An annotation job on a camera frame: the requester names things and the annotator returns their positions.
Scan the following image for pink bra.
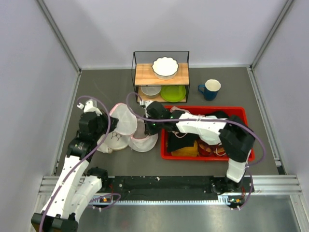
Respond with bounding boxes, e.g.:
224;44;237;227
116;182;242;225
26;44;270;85
170;106;190;139

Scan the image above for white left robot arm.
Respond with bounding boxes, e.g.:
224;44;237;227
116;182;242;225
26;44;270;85
31;112;119;232

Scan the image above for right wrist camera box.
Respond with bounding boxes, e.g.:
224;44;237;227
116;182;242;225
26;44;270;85
139;100;153;109

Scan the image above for aluminium frame rail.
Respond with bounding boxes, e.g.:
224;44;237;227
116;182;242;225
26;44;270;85
38;175;302;206

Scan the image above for black wire wooden shelf rack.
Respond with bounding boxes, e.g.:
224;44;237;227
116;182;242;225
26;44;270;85
131;50;190;103

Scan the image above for blue mug white interior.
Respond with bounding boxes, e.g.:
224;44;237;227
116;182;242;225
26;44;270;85
197;79;221;101

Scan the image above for white scalloped bowl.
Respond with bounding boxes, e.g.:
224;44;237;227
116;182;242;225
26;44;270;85
152;57;179;80

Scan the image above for white mesh laundry bag pink zipper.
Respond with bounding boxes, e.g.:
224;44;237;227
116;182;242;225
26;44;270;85
110;103;158;153

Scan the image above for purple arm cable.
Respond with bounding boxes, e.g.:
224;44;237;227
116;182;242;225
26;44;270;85
126;92;267;210
38;95;122;232

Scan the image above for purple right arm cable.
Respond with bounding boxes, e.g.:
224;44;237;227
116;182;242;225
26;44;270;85
126;92;267;210

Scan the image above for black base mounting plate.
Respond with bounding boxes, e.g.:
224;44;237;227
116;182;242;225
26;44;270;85
106;176;251;201

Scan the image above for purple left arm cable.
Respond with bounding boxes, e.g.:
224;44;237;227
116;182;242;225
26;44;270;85
38;95;122;232

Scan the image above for cream mesh laundry bag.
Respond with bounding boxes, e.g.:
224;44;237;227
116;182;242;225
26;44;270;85
97;132;129;154

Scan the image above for grey metal bowl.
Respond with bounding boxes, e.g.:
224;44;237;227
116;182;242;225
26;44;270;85
141;86;161;98

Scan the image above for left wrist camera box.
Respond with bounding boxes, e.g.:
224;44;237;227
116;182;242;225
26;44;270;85
77;99;102;116

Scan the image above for black garment in bin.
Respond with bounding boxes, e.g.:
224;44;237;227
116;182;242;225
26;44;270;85
167;133;199;152

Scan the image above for white bra in bin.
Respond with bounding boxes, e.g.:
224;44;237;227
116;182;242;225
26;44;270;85
200;137;220;145

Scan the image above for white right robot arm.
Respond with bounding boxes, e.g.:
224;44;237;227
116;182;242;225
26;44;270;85
140;101;255;193

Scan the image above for green plate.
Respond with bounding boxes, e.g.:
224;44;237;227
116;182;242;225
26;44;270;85
160;86;186;102

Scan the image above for red plastic bin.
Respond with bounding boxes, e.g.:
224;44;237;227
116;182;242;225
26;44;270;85
161;105;248;161

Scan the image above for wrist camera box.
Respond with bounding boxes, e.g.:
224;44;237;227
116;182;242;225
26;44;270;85
77;99;102;116
139;100;153;109

